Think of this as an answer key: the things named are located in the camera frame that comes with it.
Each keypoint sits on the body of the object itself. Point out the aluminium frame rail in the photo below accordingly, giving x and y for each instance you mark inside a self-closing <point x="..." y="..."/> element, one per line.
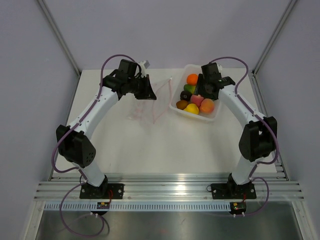
<point x="191" y="187"/>

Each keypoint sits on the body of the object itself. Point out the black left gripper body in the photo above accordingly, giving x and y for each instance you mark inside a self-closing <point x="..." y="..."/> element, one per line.
<point x="136" y="84"/>

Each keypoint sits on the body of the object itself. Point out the circuit board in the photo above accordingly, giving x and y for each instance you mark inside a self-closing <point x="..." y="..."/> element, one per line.
<point x="103" y="205"/>
<point x="238" y="207"/>

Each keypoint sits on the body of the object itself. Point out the right circuit board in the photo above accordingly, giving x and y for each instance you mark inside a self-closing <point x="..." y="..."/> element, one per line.
<point x="238" y="207"/>

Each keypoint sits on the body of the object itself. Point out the black toy avocado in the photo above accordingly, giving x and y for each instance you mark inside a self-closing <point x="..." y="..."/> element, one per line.
<point x="185" y="95"/>

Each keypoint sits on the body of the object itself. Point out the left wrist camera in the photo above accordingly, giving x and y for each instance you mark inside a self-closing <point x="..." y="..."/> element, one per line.
<point x="144" y="65"/>

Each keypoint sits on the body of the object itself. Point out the orange toy fruit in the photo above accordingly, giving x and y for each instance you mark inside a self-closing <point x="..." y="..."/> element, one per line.
<point x="192" y="79"/>

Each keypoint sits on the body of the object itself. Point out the white slotted cable duct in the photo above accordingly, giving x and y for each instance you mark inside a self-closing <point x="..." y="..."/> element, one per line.
<point x="142" y="206"/>

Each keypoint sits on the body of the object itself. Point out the brown toy kiwi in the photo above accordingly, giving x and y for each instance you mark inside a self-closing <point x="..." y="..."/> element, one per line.
<point x="182" y="104"/>

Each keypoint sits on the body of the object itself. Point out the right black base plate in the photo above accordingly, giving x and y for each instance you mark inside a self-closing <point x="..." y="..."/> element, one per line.
<point x="223" y="191"/>

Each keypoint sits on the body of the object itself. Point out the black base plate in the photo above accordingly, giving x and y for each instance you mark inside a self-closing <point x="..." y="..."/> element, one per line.
<point x="223" y="191"/>
<point x="112" y="191"/>

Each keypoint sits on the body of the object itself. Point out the orange toy peach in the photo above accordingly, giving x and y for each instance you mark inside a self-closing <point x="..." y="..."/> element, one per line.
<point x="207" y="106"/>

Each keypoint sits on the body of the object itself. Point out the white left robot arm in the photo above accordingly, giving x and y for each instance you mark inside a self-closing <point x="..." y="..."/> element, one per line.
<point x="74" y="140"/>

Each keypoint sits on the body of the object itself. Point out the left circuit board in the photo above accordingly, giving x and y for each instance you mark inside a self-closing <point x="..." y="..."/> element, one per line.
<point x="103" y="205"/>

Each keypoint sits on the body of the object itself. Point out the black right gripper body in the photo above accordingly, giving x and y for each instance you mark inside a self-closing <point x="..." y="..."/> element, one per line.
<point x="205" y="93"/>

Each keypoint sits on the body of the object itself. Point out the yellow toy lemon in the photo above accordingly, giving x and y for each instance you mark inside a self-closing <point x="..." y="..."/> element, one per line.
<point x="192" y="108"/>

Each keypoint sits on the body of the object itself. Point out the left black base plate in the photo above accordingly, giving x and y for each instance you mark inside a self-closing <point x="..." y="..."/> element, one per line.
<point x="112" y="191"/>

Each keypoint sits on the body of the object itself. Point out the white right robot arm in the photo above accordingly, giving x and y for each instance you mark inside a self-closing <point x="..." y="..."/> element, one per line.
<point x="259" y="133"/>

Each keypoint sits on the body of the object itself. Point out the green orange toy mango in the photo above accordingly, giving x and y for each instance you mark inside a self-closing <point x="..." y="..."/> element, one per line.
<point x="189" y="88"/>

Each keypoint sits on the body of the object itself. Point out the clear zip top bag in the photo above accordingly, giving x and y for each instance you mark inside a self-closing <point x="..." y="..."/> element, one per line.
<point x="147" y="112"/>

